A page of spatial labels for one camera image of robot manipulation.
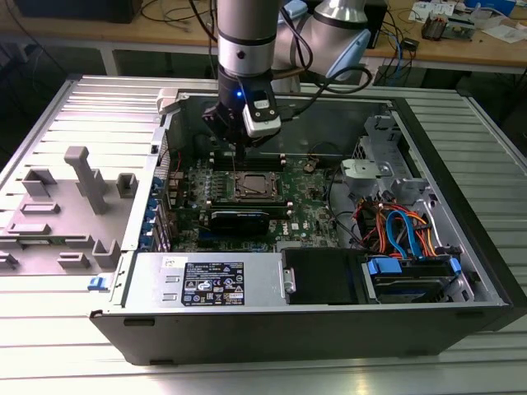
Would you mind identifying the black graphics card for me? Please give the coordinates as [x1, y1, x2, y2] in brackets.
[208, 209, 272, 237]

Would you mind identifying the large black box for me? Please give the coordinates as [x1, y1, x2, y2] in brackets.
[15, 0, 144, 25]

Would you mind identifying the white-clip RAM slot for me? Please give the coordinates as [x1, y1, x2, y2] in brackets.
[210, 151, 286, 158]
[210, 160, 286, 167]
[207, 200, 291, 207]

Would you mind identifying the blue box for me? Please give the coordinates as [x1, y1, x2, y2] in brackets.
[464, 0, 515, 12]

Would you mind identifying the grey electronic device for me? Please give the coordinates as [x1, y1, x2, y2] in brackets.
[446, 14, 479, 42]

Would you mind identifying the hard disk blue carrier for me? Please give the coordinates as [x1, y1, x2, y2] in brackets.
[361, 255, 462, 306]

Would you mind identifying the metal socket cover frame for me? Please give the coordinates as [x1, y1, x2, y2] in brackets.
[234, 169, 281, 202]

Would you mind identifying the silver drive cage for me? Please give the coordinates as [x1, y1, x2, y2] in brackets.
[352, 114, 415, 194]

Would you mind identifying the silver power supply unit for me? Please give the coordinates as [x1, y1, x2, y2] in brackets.
[122, 251, 288, 309]

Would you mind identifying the green motherboard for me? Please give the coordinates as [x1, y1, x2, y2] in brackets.
[166, 154, 345, 254]

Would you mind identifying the white printed leaflet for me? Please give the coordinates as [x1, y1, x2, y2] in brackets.
[408, 1, 456, 21]

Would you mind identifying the blue wire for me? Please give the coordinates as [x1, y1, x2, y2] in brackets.
[385, 208, 417, 260]

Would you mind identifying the black open PC case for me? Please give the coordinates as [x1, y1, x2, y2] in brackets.
[89, 84, 527, 367]

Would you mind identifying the wooden desk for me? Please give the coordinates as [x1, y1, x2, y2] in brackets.
[0, 0, 527, 69]

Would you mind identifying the CPU socket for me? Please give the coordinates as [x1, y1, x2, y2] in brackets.
[231, 168, 282, 203]

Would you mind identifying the thick black cable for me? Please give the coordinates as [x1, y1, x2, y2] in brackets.
[326, 168, 363, 250]

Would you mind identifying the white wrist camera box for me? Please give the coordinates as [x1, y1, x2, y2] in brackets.
[241, 97, 283, 139]

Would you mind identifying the thin looped grey cable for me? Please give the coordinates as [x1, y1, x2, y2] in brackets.
[306, 141, 343, 165]

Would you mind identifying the white paper sheet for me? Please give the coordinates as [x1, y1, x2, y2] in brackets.
[480, 23, 527, 44]

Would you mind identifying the orange wire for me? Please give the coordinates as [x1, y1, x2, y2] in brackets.
[405, 211, 440, 259]

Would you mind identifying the tall black box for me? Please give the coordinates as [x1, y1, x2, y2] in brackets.
[366, 0, 389, 50]

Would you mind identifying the blue desk cable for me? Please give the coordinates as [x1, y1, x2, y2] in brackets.
[388, 32, 408, 81]

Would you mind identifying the silver CPU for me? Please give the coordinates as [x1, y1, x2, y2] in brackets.
[243, 175, 268, 194]

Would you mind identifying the grey parts rack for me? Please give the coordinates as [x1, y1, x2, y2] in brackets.
[0, 146, 139, 277]

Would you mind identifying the copper coil transformer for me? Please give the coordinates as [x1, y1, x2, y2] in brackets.
[422, 11, 449, 41]

